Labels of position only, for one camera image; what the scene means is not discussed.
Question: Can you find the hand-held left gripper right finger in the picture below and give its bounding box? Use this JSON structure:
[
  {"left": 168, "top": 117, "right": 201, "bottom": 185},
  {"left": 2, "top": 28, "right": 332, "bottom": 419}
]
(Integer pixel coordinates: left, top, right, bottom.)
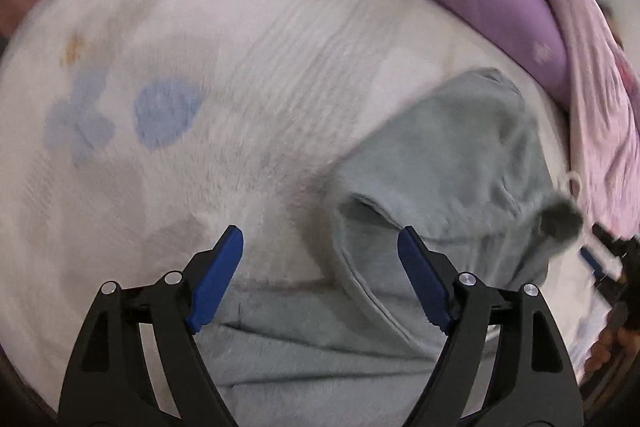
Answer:
[{"left": 397, "top": 226, "right": 585, "bottom": 427}]

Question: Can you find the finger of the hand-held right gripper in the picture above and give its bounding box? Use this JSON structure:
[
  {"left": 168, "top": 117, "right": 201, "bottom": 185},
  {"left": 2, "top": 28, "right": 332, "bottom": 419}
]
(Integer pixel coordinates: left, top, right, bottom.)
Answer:
[{"left": 580, "top": 246, "right": 609, "bottom": 281}]

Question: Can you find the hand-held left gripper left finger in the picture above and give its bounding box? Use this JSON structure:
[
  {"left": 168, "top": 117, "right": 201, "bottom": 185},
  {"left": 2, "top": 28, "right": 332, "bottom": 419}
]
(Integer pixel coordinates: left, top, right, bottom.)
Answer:
[{"left": 57, "top": 225, "right": 245, "bottom": 427}]

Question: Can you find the person's right hand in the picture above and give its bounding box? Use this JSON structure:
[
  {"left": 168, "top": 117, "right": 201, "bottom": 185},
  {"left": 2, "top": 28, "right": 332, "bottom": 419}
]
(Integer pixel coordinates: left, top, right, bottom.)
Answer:
[{"left": 582, "top": 324, "right": 637, "bottom": 374}]

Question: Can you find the pink blanket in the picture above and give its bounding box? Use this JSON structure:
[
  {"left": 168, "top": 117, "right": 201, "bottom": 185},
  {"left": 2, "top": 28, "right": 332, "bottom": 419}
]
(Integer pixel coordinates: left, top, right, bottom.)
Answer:
[{"left": 500, "top": 0, "right": 640, "bottom": 243}]

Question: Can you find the grey-green sweatshirt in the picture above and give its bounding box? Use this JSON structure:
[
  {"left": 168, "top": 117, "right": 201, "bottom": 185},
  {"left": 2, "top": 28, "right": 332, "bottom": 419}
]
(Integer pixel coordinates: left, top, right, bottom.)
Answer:
[{"left": 192, "top": 67, "right": 585, "bottom": 427}]

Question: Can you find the white printed fleece blanket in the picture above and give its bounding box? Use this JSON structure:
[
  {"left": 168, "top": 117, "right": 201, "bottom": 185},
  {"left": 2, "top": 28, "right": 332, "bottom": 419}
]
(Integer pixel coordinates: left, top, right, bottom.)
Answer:
[{"left": 0, "top": 0, "right": 621, "bottom": 418}]

